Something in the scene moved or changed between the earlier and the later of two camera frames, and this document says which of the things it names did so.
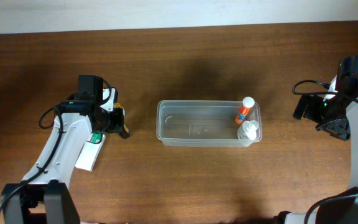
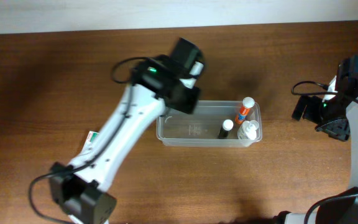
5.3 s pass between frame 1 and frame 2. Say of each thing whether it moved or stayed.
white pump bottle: stayed
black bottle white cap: moved
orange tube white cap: stayed
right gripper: stayed
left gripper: moved
